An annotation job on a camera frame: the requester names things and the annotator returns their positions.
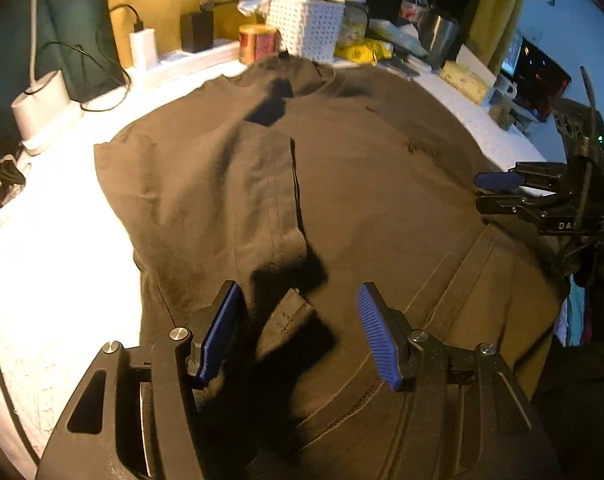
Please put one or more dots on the dark monitor screen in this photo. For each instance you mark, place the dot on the dark monitor screen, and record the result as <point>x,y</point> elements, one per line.
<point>536,72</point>

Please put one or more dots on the dark olive t-shirt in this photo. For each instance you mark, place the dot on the dark olive t-shirt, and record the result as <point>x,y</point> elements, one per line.
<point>371,170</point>

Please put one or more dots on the yellowish tissue box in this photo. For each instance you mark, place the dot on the yellowish tissue box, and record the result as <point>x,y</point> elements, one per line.
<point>466,80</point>

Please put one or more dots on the white mug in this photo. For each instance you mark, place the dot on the white mug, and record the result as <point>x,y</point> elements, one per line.
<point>507,88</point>

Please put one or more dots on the white charger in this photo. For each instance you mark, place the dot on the white charger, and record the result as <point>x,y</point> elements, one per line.
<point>143,47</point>

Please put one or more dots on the jar with white lid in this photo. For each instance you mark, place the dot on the jar with white lid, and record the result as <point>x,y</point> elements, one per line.
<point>349,15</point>

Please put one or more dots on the red tin can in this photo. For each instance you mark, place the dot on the red tin can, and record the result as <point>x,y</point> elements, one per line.
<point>258,44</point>

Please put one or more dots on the white desk lamp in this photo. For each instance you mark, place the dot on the white desk lamp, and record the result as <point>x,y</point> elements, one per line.
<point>42,105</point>

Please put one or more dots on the black power adapter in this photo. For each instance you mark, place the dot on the black power adapter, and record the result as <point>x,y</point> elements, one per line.
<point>197,32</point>

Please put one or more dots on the teal curtain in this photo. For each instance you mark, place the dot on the teal curtain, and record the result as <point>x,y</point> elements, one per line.
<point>77,0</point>

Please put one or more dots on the yellow snack packet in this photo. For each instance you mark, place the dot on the yellow snack packet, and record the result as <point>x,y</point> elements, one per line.
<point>362,51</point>

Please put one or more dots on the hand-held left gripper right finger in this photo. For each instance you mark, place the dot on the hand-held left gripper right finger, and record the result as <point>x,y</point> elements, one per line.
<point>376,330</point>

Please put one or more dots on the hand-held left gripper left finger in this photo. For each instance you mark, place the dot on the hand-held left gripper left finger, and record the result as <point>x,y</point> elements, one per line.
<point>222,330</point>

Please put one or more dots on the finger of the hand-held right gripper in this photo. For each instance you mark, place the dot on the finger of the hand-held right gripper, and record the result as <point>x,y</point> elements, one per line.
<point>494,180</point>
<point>511,204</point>

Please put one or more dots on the plastic water bottle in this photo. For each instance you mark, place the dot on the plastic water bottle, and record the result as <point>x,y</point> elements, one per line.
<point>414,5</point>

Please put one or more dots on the white power strip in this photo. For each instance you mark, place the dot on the white power strip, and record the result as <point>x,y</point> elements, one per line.
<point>192,60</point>

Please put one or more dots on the white perforated basket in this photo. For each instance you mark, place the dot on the white perforated basket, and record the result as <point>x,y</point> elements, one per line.
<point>307,27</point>

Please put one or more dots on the metal cup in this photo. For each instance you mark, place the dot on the metal cup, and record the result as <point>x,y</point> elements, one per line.
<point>439,40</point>

